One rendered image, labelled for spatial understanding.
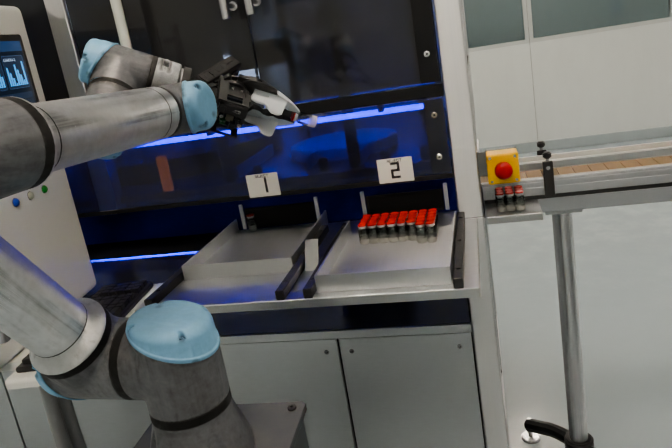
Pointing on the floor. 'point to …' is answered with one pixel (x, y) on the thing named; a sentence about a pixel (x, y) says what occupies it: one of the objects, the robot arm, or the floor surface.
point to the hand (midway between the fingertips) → (289, 112)
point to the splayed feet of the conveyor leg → (551, 434)
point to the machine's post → (467, 179)
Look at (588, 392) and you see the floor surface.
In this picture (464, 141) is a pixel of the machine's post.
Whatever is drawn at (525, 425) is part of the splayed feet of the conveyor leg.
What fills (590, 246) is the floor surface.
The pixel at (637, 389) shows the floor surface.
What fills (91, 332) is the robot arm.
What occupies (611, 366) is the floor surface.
